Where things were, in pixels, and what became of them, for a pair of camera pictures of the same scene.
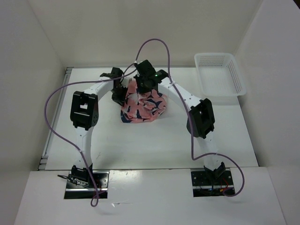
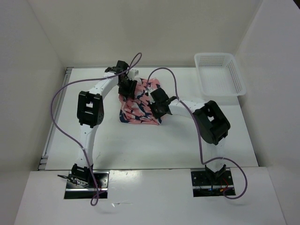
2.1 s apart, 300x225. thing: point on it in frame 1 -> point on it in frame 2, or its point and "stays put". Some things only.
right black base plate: [204, 185] stays put
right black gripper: [141, 90] -> [157, 116]
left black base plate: [77, 188] stays put
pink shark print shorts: [140, 107] stays put
